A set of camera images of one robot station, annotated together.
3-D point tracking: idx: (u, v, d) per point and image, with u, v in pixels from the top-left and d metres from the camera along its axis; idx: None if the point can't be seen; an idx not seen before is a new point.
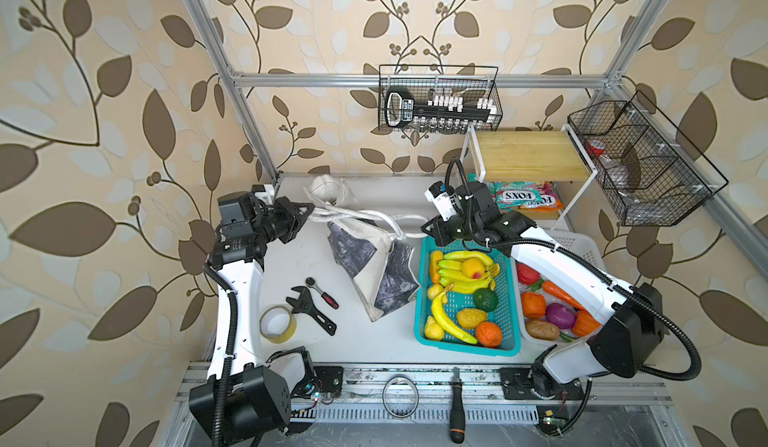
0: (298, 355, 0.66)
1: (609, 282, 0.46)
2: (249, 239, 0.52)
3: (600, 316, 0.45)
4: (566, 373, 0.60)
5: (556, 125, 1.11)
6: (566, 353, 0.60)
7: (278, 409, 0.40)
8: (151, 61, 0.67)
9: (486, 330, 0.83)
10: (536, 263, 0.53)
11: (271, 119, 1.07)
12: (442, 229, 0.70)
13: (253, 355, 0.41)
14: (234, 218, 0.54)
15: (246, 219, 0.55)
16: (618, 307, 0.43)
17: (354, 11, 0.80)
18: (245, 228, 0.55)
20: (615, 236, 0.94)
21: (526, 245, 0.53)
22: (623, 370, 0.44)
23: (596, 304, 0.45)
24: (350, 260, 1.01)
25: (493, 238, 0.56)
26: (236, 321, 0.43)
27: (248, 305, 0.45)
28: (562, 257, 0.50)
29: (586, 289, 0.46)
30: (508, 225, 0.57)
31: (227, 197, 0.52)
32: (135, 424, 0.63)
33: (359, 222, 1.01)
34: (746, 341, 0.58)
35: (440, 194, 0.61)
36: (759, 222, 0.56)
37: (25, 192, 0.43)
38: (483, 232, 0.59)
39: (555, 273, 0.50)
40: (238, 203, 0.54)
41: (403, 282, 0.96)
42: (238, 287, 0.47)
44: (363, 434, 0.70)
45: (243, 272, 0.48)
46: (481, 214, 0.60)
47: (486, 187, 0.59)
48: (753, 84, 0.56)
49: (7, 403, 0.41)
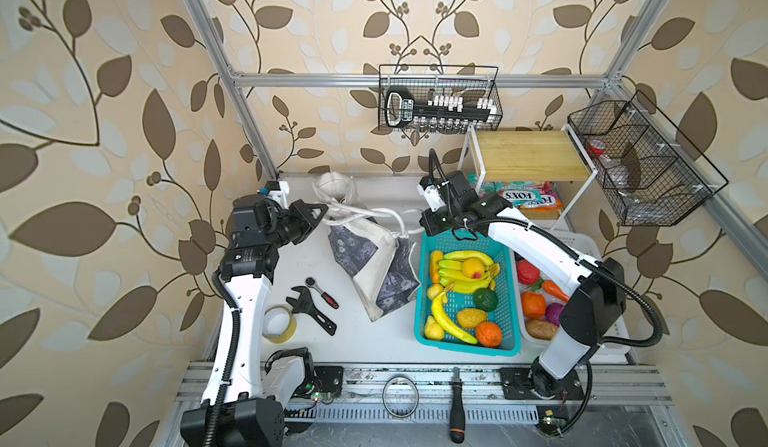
0: (298, 359, 0.65)
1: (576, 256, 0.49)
2: (260, 251, 0.51)
3: (568, 289, 0.48)
4: (555, 362, 0.61)
5: (556, 125, 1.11)
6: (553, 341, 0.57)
7: (268, 441, 0.39)
8: (151, 61, 0.67)
9: (486, 330, 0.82)
10: (512, 242, 0.55)
11: (271, 119, 1.07)
12: (431, 219, 0.74)
13: (249, 383, 0.40)
14: (247, 226, 0.51)
15: (260, 227, 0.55)
16: (583, 278, 0.46)
17: (354, 11, 0.80)
18: (258, 236, 0.53)
20: (615, 236, 0.94)
21: (500, 223, 0.55)
22: (587, 339, 0.47)
23: (564, 277, 0.48)
24: (350, 260, 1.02)
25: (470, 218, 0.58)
26: (235, 343, 0.42)
27: (249, 325, 0.44)
28: (535, 235, 0.53)
29: (555, 263, 0.49)
30: (485, 206, 0.58)
31: (241, 203, 0.51)
32: (134, 424, 0.62)
33: (364, 222, 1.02)
34: (746, 341, 0.58)
35: (429, 186, 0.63)
36: (759, 222, 0.56)
37: (26, 192, 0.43)
38: (461, 215, 0.62)
39: (529, 250, 0.52)
40: (253, 212, 0.52)
41: (403, 280, 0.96)
42: (243, 305, 0.45)
44: (363, 434, 0.70)
45: (249, 289, 0.47)
46: (459, 199, 0.62)
47: (462, 174, 0.63)
48: (753, 84, 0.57)
49: (7, 403, 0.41)
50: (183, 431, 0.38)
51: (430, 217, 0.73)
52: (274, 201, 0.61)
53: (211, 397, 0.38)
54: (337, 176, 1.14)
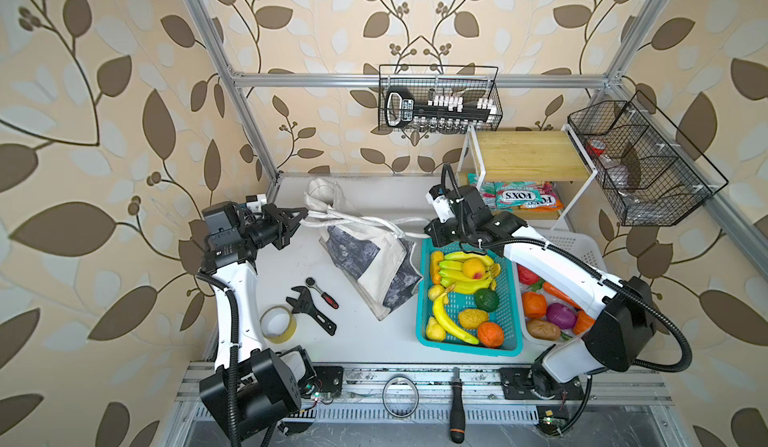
0: (297, 353, 0.67)
1: (600, 277, 0.47)
2: (240, 244, 0.54)
3: (592, 311, 0.46)
4: (563, 371, 0.60)
5: (556, 125, 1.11)
6: (563, 350, 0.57)
7: (289, 392, 0.41)
8: (151, 61, 0.67)
9: (488, 330, 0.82)
10: (528, 262, 0.54)
11: (271, 119, 1.07)
12: (439, 230, 0.72)
13: (257, 342, 0.42)
14: (220, 228, 0.55)
15: (234, 226, 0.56)
16: (609, 300, 0.44)
17: (354, 11, 0.80)
18: (235, 235, 0.57)
20: (615, 236, 0.94)
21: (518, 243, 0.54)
22: (616, 365, 0.45)
23: (587, 299, 0.46)
24: (352, 263, 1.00)
25: (486, 238, 0.57)
26: (237, 313, 0.45)
27: (246, 301, 0.47)
28: (554, 255, 0.51)
29: (578, 285, 0.47)
30: (499, 225, 0.58)
31: (211, 206, 0.54)
32: (135, 424, 0.63)
33: (361, 224, 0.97)
34: (746, 341, 0.58)
35: (439, 196, 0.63)
36: (759, 222, 0.56)
37: (25, 192, 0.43)
38: (475, 233, 0.61)
39: (545, 270, 0.51)
40: (224, 212, 0.57)
41: (406, 276, 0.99)
42: (235, 285, 0.48)
44: (364, 434, 0.70)
45: (237, 272, 0.50)
46: (473, 216, 0.61)
47: (476, 189, 0.61)
48: (753, 85, 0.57)
49: (7, 404, 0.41)
50: (205, 399, 0.37)
51: (438, 228, 0.72)
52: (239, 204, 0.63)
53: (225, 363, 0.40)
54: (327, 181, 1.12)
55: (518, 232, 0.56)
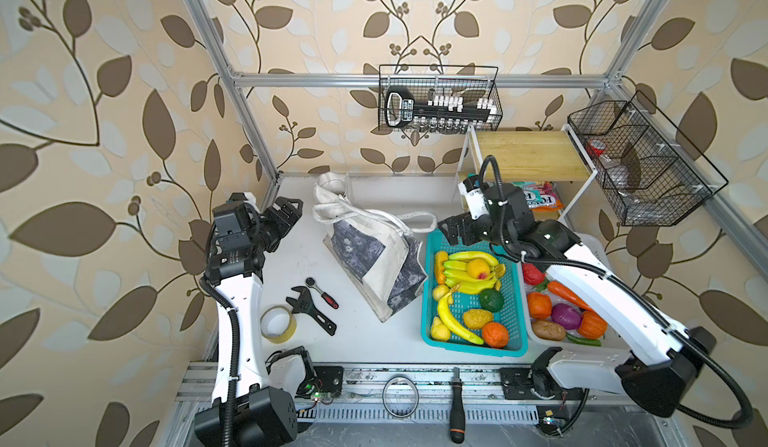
0: (298, 357, 0.66)
1: (666, 324, 0.41)
2: (247, 251, 0.51)
3: (647, 358, 0.42)
4: (571, 378, 0.59)
5: (556, 125, 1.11)
6: (584, 363, 0.58)
7: (285, 428, 0.39)
8: (151, 61, 0.67)
9: (493, 330, 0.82)
10: (574, 286, 0.47)
11: (271, 119, 1.07)
12: (467, 227, 0.64)
13: (258, 375, 0.40)
14: (230, 229, 0.52)
15: (243, 229, 0.55)
16: (674, 354, 0.39)
17: (354, 11, 0.80)
18: (243, 238, 0.53)
20: (615, 236, 0.94)
21: (570, 267, 0.46)
22: (660, 410, 0.42)
23: (644, 343, 0.41)
24: (358, 260, 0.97)
25: (531, 253, 0.49)
26: (237, 338, 0.42)
27: (248, 322, 0.44)
28: (612, 288, 0.44)
29: (637, 328, 0.42)
30: (549, 239, 0.49)
31: (221, 207, 0.51)
32: (134, 424, 0.62)
33: (367, 218, 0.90)
34: (746, 341, 0.58)
35: (474, 189, 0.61)
36: (759, 222, 0.56)
37: (25, 192, 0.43)
38: (518, 244, 0.52)
39: (597, 299, 0.45)
40: (234, 215, 0.52)
41: (412, 274, 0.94)
42: (238, 304, 0.45)
44: (364, 434, 0.70)
45: (242, 288, 0.47)
46: (515, 223, 0.52)
47: (522, 191, 0.52)
48: (753, 84, 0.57)
49: (7, 404, 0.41)
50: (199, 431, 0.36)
51: (461, 225, 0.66)
52: (253, 207, 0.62)
53: (222, 395, 0.38)
54: (338, 174, 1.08)
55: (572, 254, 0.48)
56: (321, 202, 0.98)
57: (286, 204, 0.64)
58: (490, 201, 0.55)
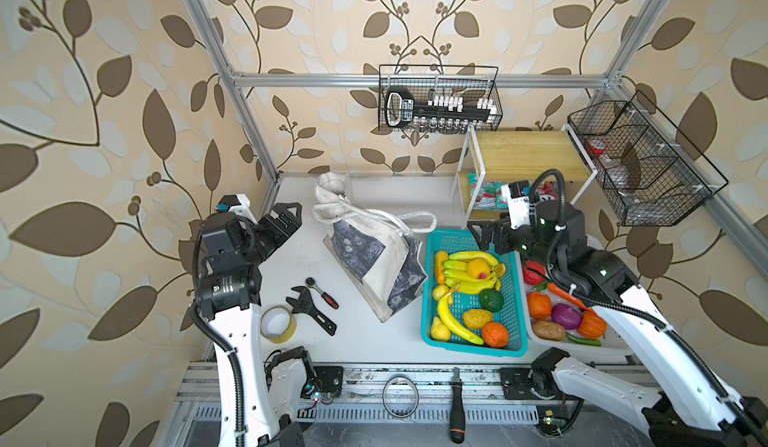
0: (299, 360, 0.66)
1: (722, 393, 0.38)
2: (242, 274, 0.45)
3: (690, 415, 0.39)
4: (573, 388, 0.60)
5: (556, 125, 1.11)
6: (595, 385, 0.56)
7: None
8: (151, 61, 0.67)
9: (493, 330, 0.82)
10: (629, 331, 0.43)
11: (271, 119, 1.07)
12: (501, 236, 0.58)
13: (265, 424, 0.38)
14: (221, 249, 0.46)
15: (236, 247, 0.48)
16: (727, 425, 0.36)
17: (354, 11, 0.80)
18: (237, 259, 0.47)
20: (615, 236, 0.94)
21: (622, 312, 0.42)
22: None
23: (693, 405, 0.39)
24: (358, 260, 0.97)
25: (582, 288, 0.44)
26: (240, 385, 0.39)
27: (250, 362, 0.41)
28: (667, 342, 0.40)
29: (690, 390, 0.39)
30: (605, 275, 0.44)
31: (211, 222, 0.46)
32: (134, 424, 0.62)
33: (367, 218, 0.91)
34: (747, 341, 0.58)
35: (520, 195, 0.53)
36: (759, 222, 0.56)
37: (25, 192, 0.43)
38: (568, 277, 0.46)
39: (651, 351, 0.41)
40: (226, 232, 0.46)
41: (412, 274, 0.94)
42: (237, 343, 0.41)
44: (363, 434, 0.70)
45: (240, 325, 0.42)
46: (567, 249, 0.48)
47: (583, 216, 0.45)
48: (753, 85, 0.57)
49: (7, 404, 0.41)
50: None
51: (495, 232, 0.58)
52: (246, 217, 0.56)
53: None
54: (338, 174, 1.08)
55: (627, 297, 0.43)
56: (321, 202, 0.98)
57: (282, 207, 0.58)
58: (543, 219, 0.49)
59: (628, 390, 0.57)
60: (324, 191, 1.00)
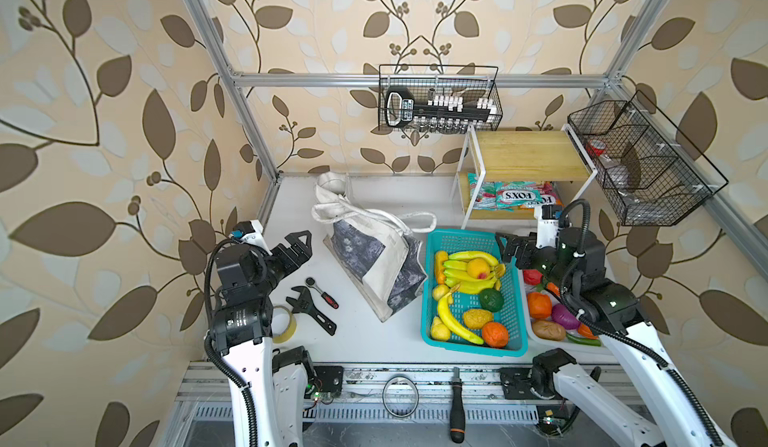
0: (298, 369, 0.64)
1: (716, 439, 0.38)
2: (255, 307, 0.47)
3: None
4: (570, 393, 0.60)
5: (556, 125, 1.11)
6: (595, 401, 0.56)
7: None
8: (151, 61, 0.67)
9: (493, 330, 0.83)
10: (628, 363, 0.45)
11: (271, 119, 1.07)
12: (525, 253, 0.61)
13: None
14: (234, 281, 0.48)
15: (249, 280, 0.50)
16: None
17: (354, 11, 0.80)
18: (249, 291, 0.49)
20: (615, 236, 0.94)
21: (625, 344, 0.44)
22: None
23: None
24: (358, 260, 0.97)
25: (589, 315, 0.47)
26: (253, 421, 0.40)
27: (264, 397, 0.42)
28: (668, 380, 0.42)
29: (682, 432, 0.40)
30: (614, 307, 0.46)
31: (226, 256, 0.48)
32: (134, 424, 0.62)
33: (367, 217, 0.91)
34: (746, 341, 0.58)
35: (550, 218, 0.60)
36: (759, 222, 0.56)
37: (25, 192, 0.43)
38: (577, 302, 0.49)
39: (648, 386, 0.43)
40: (240, 265, 0.48)
41: (411, 274, 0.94)
42: (251, 378, 0.43)
44: (364, 434, 0.70)
45: (253, 359, 0.44)
46: (583, 277, 0.50)
47: (605, 251, 0.47)
48: (753, 84, 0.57)
49: (7, 404, 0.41)
50: None
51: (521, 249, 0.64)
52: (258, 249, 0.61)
53: None
54: (338, 174, 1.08)
55: (631, 330, 0.45)
56: (321, 202, 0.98)
57: (294, 236, 0.60)
58: (565, 244, 0.51)
59: (630, 418, 0.52)
60: (323, 191, 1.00)
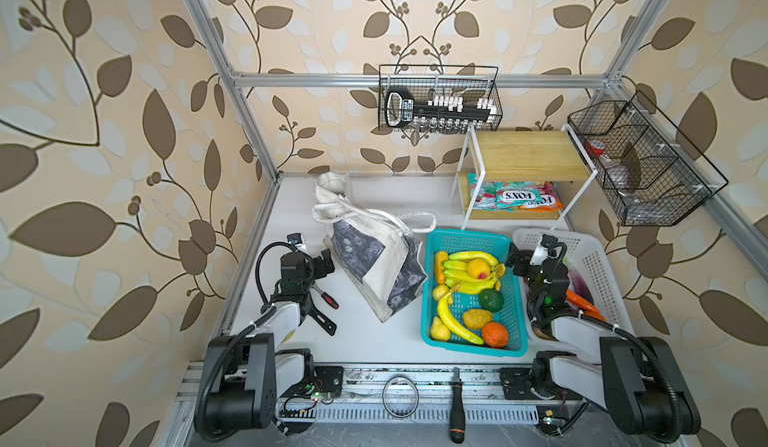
0: (298, 356, 0.65)
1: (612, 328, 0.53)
2: (299, 298, 0.67)
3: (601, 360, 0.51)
4: (568, 380, 0.60)
5: (556, 125, 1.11)
6: (583, 370, 0.58)
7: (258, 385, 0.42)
8: (151, 61, 0.67)
9: (493, 330, 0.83)
10: (566, 328, 0.61)
11: (271, 119, 1.07)
12: (519, 264, 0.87)
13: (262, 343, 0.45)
14: (289, 278, 0.68)
15: (300, 279, 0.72)
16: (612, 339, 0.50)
17: (354, 11, 0.80)
18: (299, 286, 0.69)
20: (615, 236, 0.94)
21: (560, 319, 0.63)
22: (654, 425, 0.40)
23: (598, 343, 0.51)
24: (357, 260, 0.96)
25: (537, 319, 0.68)
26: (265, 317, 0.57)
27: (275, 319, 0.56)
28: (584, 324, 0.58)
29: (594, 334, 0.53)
30: (551, 310, 0.71)
31: (288, 259, 0.69)
32: (134, 424, 0.62)
33: (368, 217, 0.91)
34: (748, 341, 0.58)
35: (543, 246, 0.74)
36: (759, 222, 0.56)
37: (25, 192, 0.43)
38: (533, 311, 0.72)
39: (578, 336, 0.57)
40: (294, 267, 0.67)
41: (411, 274, 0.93)
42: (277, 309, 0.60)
44: (363, 434, 0.70)
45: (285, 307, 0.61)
46: (543, 296, 0.70)
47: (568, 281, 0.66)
48: (752, 85, 0.59)
49: (6, 405, 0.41)
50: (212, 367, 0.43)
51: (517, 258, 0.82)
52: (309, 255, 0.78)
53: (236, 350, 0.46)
54: (338, 174, 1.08)
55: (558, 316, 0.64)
56: (321, 202, 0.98)
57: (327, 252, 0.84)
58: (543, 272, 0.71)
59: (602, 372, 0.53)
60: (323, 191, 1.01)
